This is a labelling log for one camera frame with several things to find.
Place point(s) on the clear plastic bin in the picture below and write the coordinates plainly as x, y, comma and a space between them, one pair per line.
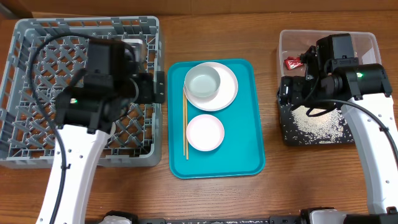
292, 43

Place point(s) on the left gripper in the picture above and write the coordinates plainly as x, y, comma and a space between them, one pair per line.
147, 96

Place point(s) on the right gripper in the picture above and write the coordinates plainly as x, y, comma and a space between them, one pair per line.
285, 91

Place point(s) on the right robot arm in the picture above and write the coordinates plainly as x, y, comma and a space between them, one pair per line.
335, 79

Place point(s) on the white rice grains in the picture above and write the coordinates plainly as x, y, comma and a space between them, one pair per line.
320, 124

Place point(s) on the teal plastic tray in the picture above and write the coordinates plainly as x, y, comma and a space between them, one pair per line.
242, 149

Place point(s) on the pink shallow bowl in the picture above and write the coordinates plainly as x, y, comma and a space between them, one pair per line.
205, 132

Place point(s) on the red snack wrapper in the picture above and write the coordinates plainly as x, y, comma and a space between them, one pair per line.
292, 63

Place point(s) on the white round plate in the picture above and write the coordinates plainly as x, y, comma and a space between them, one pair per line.
224, 96

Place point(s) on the grey bowl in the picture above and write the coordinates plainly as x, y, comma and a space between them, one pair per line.
202, 81

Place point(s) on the black food waste tray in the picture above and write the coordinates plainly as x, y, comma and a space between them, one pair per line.
287, 133

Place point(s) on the grey dishwasher rack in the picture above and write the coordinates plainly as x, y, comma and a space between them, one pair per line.
43, 56

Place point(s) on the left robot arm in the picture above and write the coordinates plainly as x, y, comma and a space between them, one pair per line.
86, 112

